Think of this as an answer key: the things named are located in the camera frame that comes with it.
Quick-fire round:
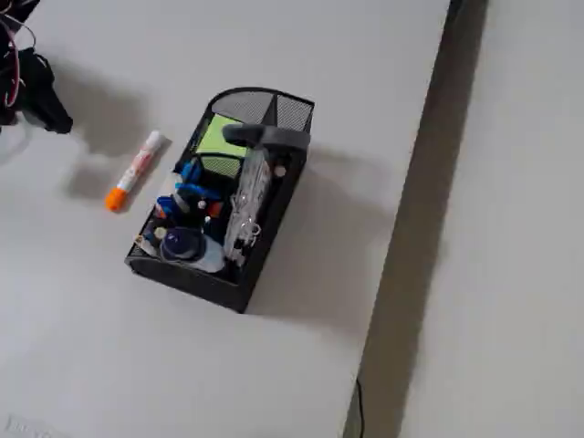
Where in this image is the orange capped white marker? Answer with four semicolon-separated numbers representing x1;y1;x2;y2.
104;130;165;213

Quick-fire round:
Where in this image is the black mesh desk organizer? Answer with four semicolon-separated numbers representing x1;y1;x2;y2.
124;86;316;315

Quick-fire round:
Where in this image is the blue pen with red band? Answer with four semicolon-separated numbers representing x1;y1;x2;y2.
155;194;191;221

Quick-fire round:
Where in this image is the green sticky note pad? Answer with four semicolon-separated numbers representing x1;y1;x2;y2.
194;114;252;159

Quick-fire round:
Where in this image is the blue capped white glue bottle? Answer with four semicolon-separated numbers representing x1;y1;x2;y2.
159;227;227;275

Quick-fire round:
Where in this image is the clear plastic bag of clips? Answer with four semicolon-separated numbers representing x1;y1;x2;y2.
222;144;275;271

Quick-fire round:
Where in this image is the red and white robot cable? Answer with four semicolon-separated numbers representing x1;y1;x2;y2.
0;12;38;109

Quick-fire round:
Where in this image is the thin black cable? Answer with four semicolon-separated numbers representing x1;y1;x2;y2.
354;378;367;438

